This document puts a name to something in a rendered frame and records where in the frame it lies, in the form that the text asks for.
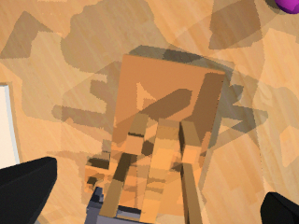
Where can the cream flat square tile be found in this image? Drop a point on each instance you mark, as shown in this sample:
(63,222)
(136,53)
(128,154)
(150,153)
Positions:
(8,151)

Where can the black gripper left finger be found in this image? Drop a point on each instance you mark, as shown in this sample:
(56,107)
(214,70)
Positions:
(25,189)

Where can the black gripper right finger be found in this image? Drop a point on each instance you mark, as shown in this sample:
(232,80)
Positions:
(276,209)

